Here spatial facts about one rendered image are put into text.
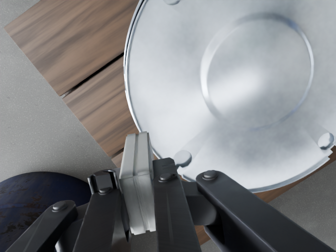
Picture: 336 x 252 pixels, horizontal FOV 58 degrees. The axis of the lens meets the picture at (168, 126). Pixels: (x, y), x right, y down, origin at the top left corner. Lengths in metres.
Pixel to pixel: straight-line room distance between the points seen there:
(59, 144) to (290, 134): 0.55
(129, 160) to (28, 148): 0.65
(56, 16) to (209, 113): 0.20
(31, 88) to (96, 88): 0.40
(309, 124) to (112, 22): 0.26
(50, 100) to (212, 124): 0.48
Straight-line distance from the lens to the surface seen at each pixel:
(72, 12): 0.36
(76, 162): 0.79
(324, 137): 0.43
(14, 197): 0.71
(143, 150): 0.16
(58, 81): 0.37
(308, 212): 1.01
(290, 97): 0.37
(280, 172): 0.41
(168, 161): 0.16
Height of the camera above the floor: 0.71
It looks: 71 degrees down
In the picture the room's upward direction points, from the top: 158 degrees clockwise
